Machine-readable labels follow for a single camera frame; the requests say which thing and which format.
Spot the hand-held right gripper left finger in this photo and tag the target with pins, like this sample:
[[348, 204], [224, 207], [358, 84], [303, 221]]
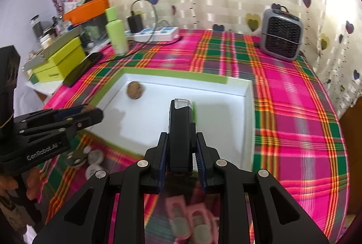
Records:
[[163, 167]]

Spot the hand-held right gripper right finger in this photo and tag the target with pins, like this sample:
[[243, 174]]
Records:
[[202, 167]]

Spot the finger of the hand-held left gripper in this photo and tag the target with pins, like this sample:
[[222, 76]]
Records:
[[69, 114], [84, 121]]

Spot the black rectangular device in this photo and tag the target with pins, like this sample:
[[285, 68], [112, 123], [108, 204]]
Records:
[[181, 136]]

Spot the white bottle cap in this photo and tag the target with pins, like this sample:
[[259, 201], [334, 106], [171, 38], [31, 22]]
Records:
[[95, 157]]

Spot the white box with green rim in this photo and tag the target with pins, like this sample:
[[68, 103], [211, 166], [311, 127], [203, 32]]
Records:
[[220, 119]]

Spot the pink plastic clip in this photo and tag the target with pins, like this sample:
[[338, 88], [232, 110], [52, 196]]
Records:
[[202, 222], [179, 218]]

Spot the brown walnut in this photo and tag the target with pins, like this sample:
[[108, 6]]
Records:
[[135, 89]]

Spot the person's left hand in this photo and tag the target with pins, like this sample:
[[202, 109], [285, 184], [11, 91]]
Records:
[[8, 183]]

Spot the black smartphone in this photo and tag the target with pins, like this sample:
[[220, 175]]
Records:
[[82, 68]]

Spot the white round jar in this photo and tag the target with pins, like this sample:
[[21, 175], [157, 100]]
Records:
[[93, 171]]

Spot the lime green cardboard box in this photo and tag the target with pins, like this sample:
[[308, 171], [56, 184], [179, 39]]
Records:
[[62, 60]]

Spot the grey-green flat box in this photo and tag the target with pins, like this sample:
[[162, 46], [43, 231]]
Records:
[[49, 44]]

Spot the clear storage container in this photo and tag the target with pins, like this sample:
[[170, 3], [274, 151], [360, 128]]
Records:
[[94, 30]]

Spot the light green bottle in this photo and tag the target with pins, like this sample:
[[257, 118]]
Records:
[[117, 34]]

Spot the dark lidded jar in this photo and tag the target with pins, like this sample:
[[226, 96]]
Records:
[[36, 26]]

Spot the pink green plaid blanket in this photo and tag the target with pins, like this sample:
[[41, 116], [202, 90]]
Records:
[[282, 119]]

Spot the orange storage box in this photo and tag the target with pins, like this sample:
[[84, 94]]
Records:
[[87, 8]]

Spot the black charger adapter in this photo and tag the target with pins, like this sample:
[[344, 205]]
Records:
[[135, 24]]

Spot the white blue power strip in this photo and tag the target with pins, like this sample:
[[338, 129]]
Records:
[[158, 33]]

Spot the wooden cabinet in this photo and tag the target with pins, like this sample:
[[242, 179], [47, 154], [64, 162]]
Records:
[[352, 153]]

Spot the grey portable heater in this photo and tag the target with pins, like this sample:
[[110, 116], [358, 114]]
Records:
[[281, 32]]

